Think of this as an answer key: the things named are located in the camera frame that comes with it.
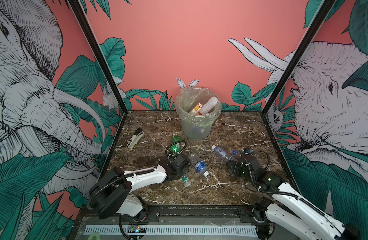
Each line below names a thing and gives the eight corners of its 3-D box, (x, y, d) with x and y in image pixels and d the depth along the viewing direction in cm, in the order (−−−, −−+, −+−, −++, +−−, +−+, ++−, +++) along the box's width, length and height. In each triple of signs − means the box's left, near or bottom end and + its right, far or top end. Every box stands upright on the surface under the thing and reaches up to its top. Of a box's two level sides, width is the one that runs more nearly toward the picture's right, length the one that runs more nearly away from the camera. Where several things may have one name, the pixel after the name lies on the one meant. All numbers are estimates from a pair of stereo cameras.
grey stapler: (128, 147, 101) (125, 144, 97) (138, 131, 110) (137, 127, 107) (134, 149, 100) (132, 145, 96) (144, 132, 109) (143, 128, 106)
